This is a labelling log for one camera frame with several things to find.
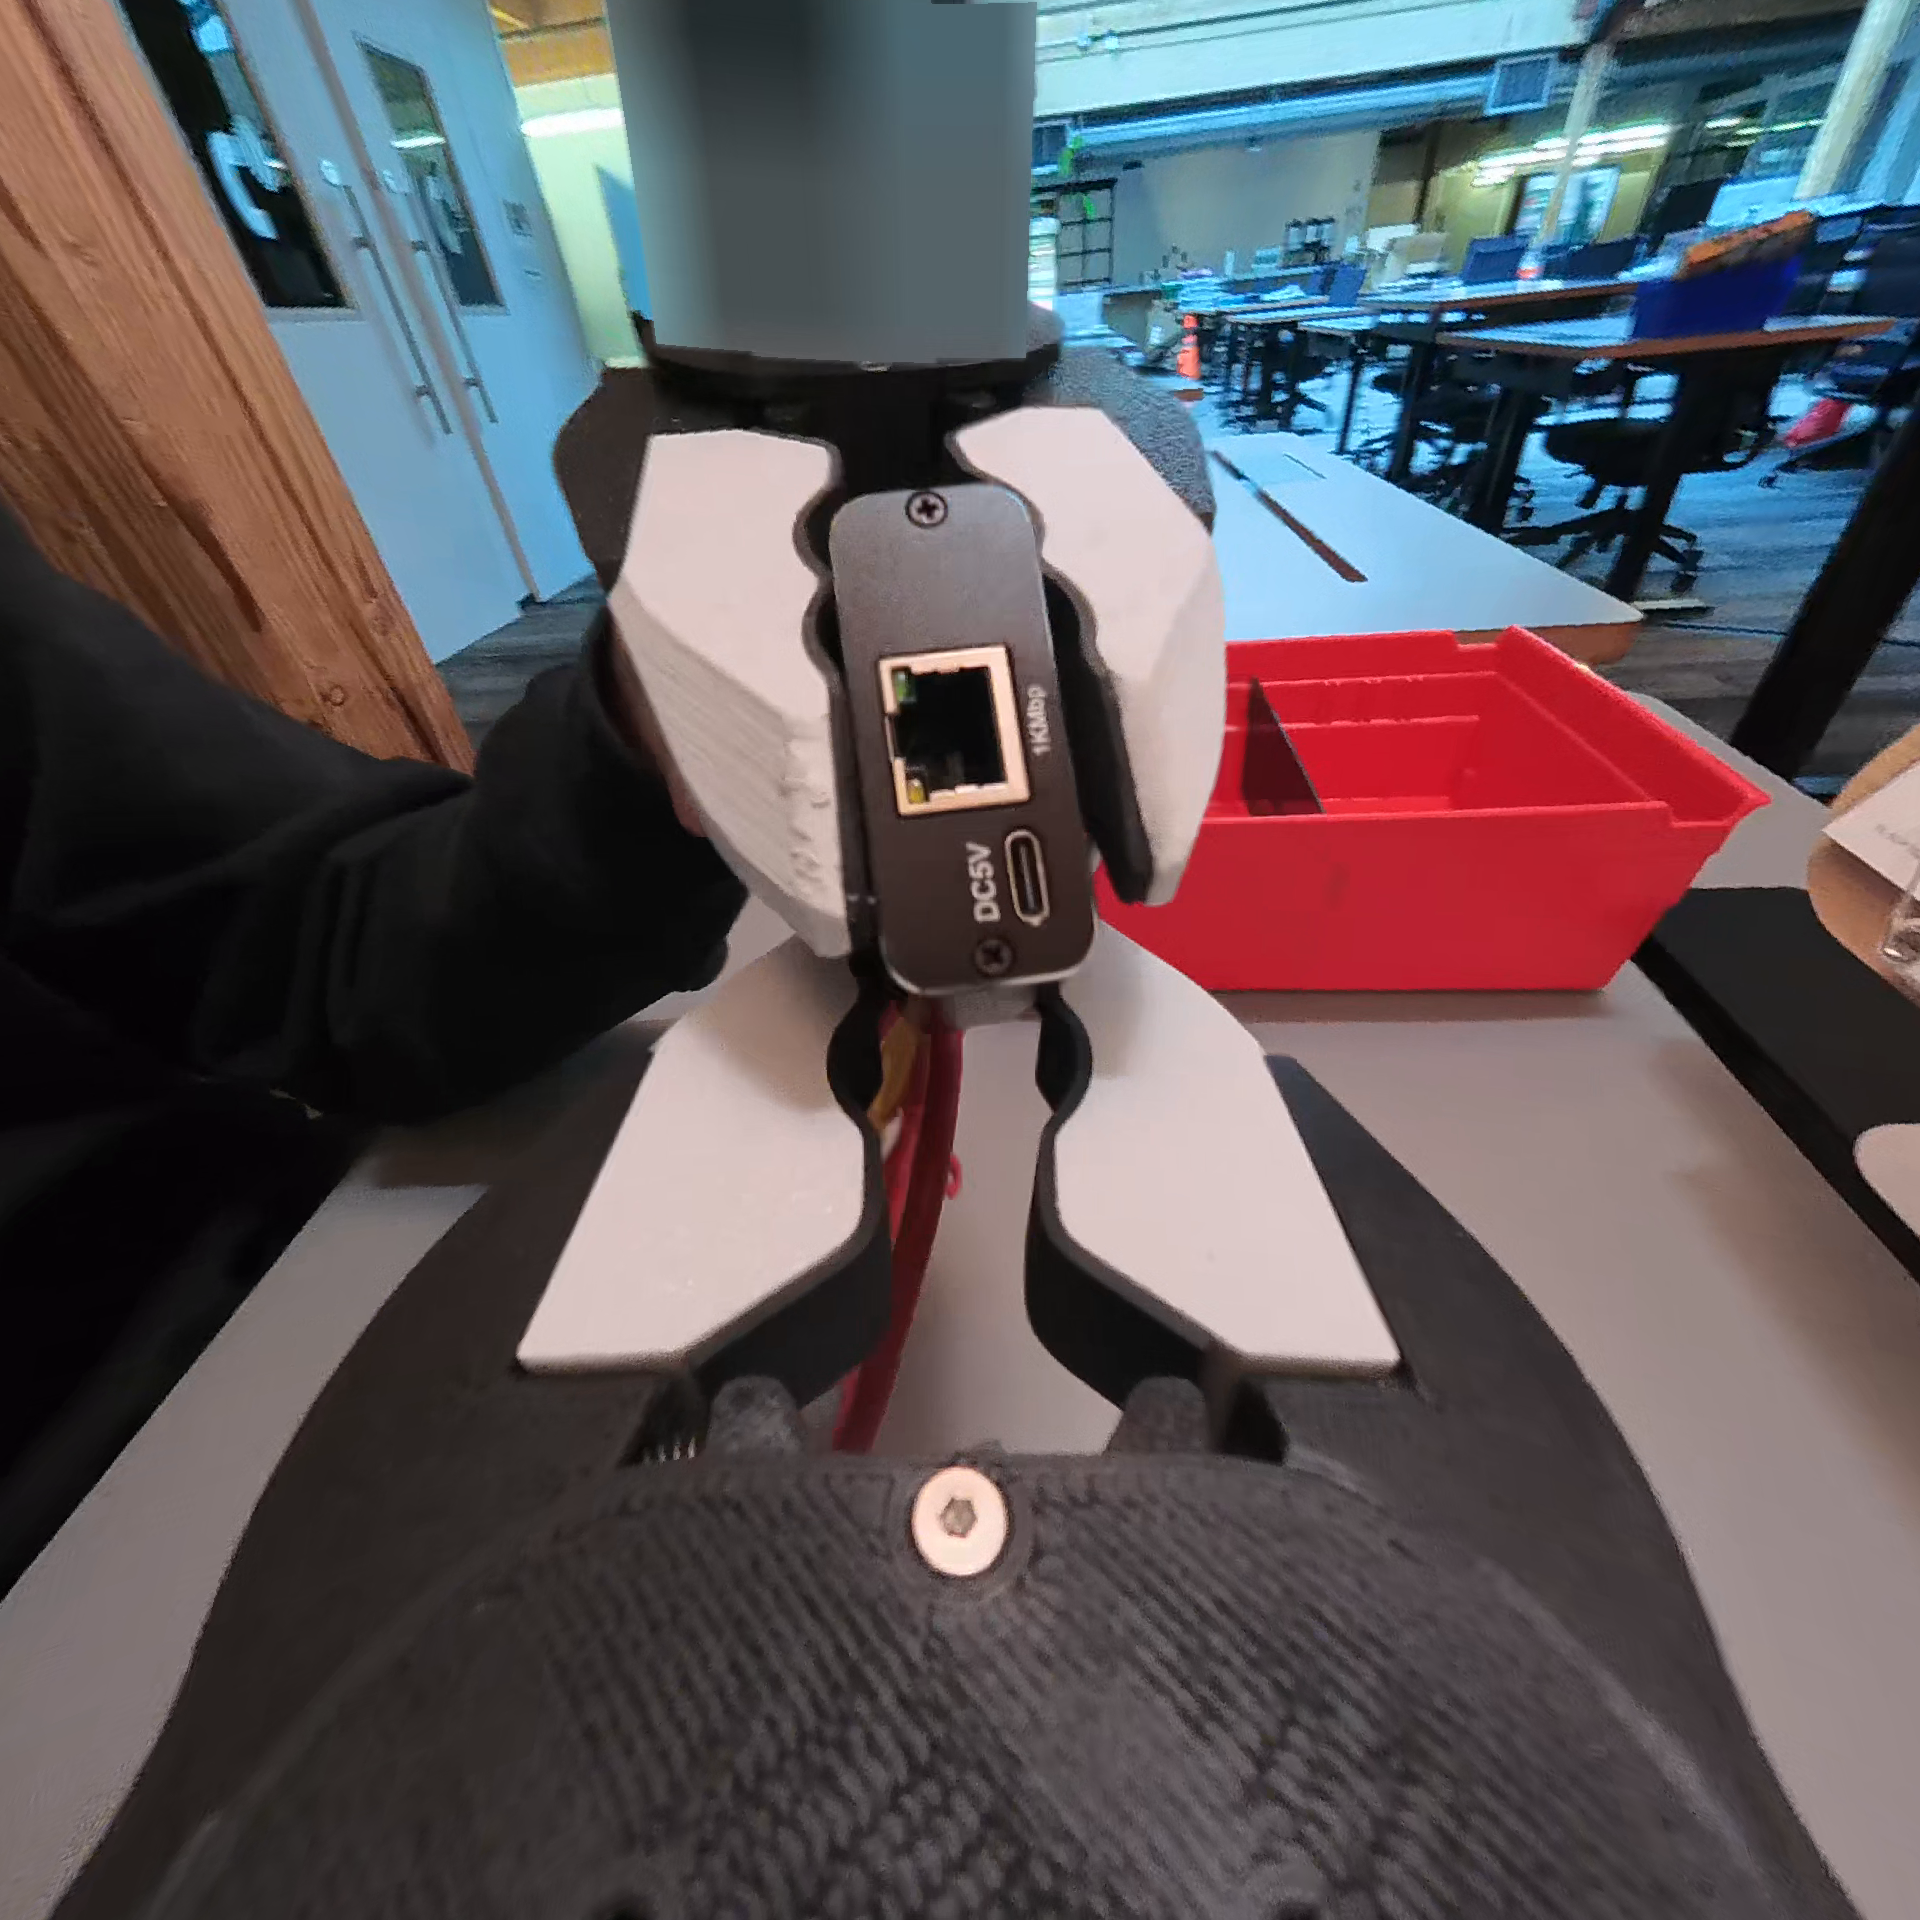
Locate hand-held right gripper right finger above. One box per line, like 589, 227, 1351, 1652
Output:
1023, 941, 1409, 1419

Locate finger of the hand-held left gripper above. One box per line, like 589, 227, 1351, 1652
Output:
949, 402, 1227, 909
603, 424, 876, 964

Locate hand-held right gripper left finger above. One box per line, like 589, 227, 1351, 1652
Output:
515, 937, 898, 1404

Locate red ethernet cable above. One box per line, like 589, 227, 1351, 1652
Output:
829, 997, 964, 1456

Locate black ethernet splitter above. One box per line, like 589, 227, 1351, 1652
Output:
825, 482, 1101, 1003

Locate person's left forearm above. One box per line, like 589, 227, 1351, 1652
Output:
0, 504, 751, 1594

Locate person's left hand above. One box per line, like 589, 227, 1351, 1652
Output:
596, 592, 714, 838

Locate white door with window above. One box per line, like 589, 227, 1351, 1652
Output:
323, 0, 618, 602
119, 0, 534, 662

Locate black bin divider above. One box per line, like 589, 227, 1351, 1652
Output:
1223, 678, 1326, 824

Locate long white table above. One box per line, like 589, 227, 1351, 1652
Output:
1201, 433, 1649, 669

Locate red plastic bin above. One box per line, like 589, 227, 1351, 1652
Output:
1092, 624, 1775, 997

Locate black office chair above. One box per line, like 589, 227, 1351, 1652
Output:
1546, 390, 1758, 588

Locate wood top desk black legs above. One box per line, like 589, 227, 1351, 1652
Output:
1430, 312, 1900, 602

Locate black table mat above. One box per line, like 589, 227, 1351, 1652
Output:
1631, 884, 1920, 1292

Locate blue plastic bin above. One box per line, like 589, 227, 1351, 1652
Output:
1628, 262, 1801, 345

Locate black slanted pole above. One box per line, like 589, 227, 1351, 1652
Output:
1733, 434, 1920, 782

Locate paper sheets on clipboard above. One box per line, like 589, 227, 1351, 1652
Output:
1807, 749, 1920, 1000

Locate wooden post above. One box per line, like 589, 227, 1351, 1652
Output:
0, 0, 481, 774

